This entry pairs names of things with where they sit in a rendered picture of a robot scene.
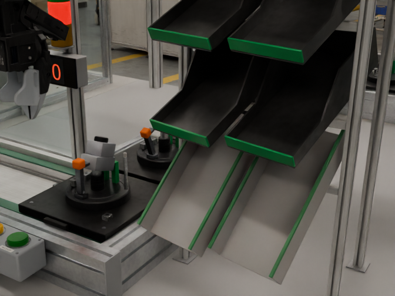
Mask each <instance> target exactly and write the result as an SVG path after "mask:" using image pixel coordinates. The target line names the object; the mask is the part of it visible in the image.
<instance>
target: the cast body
mask: <svg viewBox="0 0 395 296"><path fill-rule="evenodd" d="M115 146H116V144H115V143H111V142H108V138H107V137H102V136H95V138H94V140H88V141H87V145H86V153H82V154H81V159H84V160H85V162H89V163H90V165H89V166H87V167H85V168H84V169H89V170H93V171H112V170H114V165H115V157H114V154H115Z"/></svg>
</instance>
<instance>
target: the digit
mask: <svg viewBox="0 0 395 296"><path fill-rule="evenodd" d="M50 59H51V64H52V77H51V82H54V83H59V84H63V85H64V84H65V82H64V74H63V59H58V58H52V57H50Z"/></svg>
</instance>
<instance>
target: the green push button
mask: <svg viewBox="0 0 395 296"><path fill-rule="evenodd" d="M6 240H7V244H8V245H9V246H11V247H19V246H22V245H25V244H26V243H27V242H28V241H29V235H28V234H27V233H24V232H15V233H12V234H10V235H9V236H8V237H7V239H6Z"/></svg>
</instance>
